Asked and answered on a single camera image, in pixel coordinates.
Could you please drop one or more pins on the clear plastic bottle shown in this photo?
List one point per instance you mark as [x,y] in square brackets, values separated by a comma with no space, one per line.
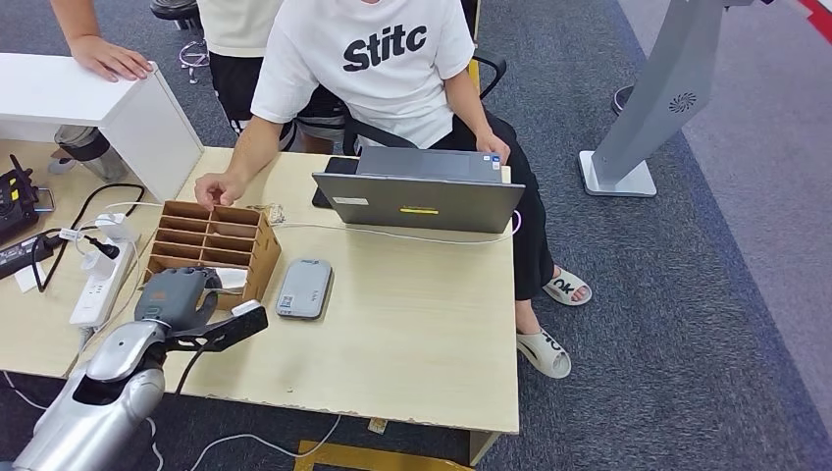
[97,153]

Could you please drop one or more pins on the seated person's left hand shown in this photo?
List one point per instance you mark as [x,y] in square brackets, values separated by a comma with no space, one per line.
[493,144]

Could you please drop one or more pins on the white paper slip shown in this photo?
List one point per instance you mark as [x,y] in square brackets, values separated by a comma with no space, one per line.
[27,281]

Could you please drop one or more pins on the white card sleeve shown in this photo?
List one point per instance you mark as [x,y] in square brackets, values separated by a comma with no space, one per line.
[233,278]

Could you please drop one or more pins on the yellow floor frame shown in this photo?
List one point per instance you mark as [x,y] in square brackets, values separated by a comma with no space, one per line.
[364,458]

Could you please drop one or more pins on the white power strip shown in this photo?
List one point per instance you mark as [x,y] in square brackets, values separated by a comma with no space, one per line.
[97,299]

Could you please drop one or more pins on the seated person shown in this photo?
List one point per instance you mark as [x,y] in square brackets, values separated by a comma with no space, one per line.
[390,84]

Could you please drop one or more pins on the black round stool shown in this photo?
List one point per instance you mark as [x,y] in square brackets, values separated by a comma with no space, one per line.
[174,10]

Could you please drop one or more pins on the seated person's left forearm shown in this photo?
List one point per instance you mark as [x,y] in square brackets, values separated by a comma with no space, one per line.
[468,104]

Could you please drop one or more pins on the crumpled clear wrapper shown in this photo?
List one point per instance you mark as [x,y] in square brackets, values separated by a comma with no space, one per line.
[270,213]

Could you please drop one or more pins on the red floor strip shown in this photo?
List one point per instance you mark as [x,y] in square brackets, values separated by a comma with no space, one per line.
[820,23]

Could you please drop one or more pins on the standing person's right hand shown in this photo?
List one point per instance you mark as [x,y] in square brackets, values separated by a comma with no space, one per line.
[107,60]

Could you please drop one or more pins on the grey kiosk stand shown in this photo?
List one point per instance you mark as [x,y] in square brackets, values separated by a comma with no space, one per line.
[669,78]

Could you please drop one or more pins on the black phone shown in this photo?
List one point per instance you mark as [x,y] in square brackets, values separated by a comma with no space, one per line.
[341,166]

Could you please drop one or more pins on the black power plug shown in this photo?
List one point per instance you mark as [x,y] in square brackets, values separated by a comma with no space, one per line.
[105,247]

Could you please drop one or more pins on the black controller device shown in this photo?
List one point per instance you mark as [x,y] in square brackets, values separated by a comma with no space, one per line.
[16,205]

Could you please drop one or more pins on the grey card reader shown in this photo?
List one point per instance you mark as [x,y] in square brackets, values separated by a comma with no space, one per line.
[304,289]

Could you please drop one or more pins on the standing person's right forearm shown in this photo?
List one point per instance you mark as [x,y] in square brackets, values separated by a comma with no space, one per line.
[75,19]

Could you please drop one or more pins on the small white plug adapter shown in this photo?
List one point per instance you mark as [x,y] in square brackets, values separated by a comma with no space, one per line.
[96,265]

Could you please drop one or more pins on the black camera bracket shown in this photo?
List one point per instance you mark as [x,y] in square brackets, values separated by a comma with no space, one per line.
[227,331]

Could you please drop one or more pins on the white cabinet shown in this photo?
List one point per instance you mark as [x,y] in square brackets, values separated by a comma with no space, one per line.
[52,91]

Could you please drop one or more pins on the dark round base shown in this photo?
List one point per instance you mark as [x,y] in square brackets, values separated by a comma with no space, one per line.
[621,103]

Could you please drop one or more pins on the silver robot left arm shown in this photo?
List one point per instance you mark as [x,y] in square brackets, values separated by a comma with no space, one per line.
[97,403]

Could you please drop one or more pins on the seated person's right hand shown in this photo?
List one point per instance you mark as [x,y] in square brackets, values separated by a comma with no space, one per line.
[220,190]

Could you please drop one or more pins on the grey laptop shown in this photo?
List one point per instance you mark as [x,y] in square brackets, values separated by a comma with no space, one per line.
[422,205]

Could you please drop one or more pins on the small floor tag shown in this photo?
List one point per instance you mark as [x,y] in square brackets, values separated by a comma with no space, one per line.
[377,427]

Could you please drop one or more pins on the standing person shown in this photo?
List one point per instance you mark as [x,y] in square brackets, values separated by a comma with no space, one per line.
[234,26]

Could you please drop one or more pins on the beige slipper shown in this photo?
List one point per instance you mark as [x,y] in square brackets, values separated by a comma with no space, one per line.
[565,286]
[545,354]

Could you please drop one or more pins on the cardboard compartment organizer box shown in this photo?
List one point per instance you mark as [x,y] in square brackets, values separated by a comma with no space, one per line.
[263,260]

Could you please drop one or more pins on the large white charger adapter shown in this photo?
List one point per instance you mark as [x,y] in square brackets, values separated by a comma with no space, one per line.
[117,227]

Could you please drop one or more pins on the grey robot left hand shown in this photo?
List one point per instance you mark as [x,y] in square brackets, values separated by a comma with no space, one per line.
[175,299]

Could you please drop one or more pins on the seated person's right forearm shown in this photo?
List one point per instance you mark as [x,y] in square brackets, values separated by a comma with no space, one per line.
[253,149]

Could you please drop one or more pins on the black power brick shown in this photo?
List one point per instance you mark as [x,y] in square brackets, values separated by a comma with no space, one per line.
[23,255]

